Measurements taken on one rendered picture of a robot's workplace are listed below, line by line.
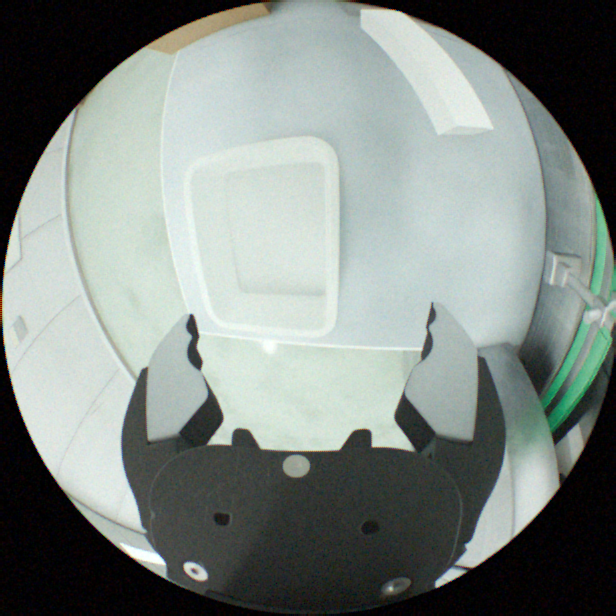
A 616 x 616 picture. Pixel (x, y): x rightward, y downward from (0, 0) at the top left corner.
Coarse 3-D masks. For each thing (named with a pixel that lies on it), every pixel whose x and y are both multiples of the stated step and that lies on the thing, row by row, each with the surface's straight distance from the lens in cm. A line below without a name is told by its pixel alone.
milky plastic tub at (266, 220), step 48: (288, 144) 22; (192, 192) 27; (240, 192) 31; (288, 192) 29; (336, 192) 21; (192, 240) 28; (240, 240) 32; (288, 240) 30; (336, 240) 21; (240, 288) 35; (288, 288) 32; (336, 288) 23
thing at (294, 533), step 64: (192, 448) 6; (256, 448) 6; (384, 448) 5; (192, 512) 6; (256, 512) 5; (320, 512) 5; (384, 512) 5; (448, 512) 6; (192, 576) 6; (256, 576) 5; (320, 576) 5; (384, 576) 5
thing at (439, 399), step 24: (432, 312) 11; (432, 336) 9; (456, 336) 10; (432, 360) 8; (456, 360) 9; (408, 384) 7; (432, 384) 7; (456, 384) 8; (408, 408) 7; (432, 408) 7; (456, 408) 7; (408, 432) 8; (432, 432) 6; (456, 432) 7
